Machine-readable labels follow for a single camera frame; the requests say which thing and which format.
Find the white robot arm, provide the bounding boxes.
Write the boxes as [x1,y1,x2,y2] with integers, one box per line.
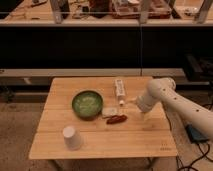
[135,78,213,141]

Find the white squeeze tube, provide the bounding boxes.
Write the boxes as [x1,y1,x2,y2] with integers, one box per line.
[115,79,126,106]

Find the beige sponge block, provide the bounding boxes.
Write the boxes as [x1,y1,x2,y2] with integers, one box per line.
[102,107,118,118]

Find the green bowl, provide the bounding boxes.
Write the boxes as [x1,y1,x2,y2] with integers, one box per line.
[72,90,103,120]

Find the wooden table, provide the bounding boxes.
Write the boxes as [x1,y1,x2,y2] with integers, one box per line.
[29,77,177,159]

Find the white upside-down paper cup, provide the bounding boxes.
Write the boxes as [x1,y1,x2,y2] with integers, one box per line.
[63,126,83,150]

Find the black equipment box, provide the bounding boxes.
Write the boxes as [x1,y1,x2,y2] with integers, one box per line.
[182,54,213,82]

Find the blue power box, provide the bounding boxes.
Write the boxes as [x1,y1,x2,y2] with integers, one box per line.
[185,124,208,143]

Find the black floor cable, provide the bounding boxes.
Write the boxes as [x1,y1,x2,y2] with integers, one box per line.
[175,141,213,171]

